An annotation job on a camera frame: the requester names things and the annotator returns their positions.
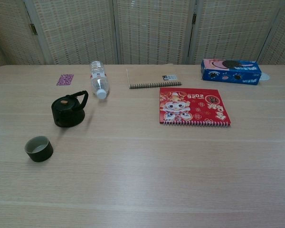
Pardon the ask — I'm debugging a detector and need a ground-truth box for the blue cookie box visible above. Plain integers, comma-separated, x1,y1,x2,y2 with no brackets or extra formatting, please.
200,58,264,86

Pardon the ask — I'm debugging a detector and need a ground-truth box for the red spiral desk calendar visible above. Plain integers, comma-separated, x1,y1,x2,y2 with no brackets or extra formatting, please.
159,87,233,128

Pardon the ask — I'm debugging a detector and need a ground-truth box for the dark green cup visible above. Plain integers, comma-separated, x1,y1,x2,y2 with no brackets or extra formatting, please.
24,135,54,163

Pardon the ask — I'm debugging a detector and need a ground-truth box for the pink patterned card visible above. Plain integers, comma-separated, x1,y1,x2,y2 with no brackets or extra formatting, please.
56,74,75,86

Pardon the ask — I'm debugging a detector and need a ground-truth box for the black teapot with loop handle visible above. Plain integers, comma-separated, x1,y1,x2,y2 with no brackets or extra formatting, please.
51,90,89,128

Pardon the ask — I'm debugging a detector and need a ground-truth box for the clear plastic water bottle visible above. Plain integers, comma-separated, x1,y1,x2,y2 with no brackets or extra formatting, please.
89,60,110,100

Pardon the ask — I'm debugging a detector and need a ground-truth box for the woven folding screen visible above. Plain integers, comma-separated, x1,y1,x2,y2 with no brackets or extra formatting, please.
0,0,285,72

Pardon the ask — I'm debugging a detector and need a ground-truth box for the kraft spiral notebook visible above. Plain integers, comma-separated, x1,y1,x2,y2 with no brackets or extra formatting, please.
126,63,182,90

